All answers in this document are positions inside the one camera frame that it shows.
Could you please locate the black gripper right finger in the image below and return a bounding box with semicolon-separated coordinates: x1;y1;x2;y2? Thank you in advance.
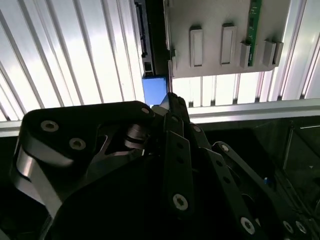
176;94;314;240

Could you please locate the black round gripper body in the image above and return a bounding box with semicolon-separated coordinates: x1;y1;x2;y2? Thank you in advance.
46;149;243;240

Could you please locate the hard disk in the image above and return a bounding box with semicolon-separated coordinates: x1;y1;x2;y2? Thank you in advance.
133;0;174;116

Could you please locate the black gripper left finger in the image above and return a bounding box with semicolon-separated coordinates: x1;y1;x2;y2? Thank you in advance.
9;92;196;221

